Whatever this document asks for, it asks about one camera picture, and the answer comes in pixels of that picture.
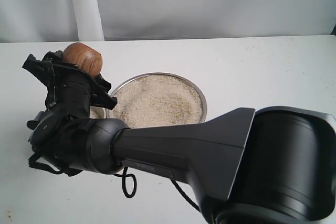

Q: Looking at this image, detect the rice in steel tray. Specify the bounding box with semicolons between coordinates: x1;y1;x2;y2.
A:
109;74;204;130

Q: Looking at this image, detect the cream ceramic bowl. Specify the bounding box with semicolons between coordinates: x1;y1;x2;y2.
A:
89;106;107;119

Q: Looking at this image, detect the rice in cream bowl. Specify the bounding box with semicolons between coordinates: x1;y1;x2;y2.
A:
90;109;101;119

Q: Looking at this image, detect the round steel tray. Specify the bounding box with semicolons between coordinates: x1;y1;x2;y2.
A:
106;71;208;130

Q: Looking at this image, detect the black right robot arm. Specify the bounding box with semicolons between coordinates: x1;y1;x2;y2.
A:
23;56;335;223

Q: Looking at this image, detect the white backdrop curtain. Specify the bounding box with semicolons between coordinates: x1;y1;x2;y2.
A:
1;0;335;42

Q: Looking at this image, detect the brown wooden cup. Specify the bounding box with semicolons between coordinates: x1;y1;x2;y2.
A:
62;42;103;78

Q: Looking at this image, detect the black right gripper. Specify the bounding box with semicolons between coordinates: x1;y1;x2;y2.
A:
22;50;118;119

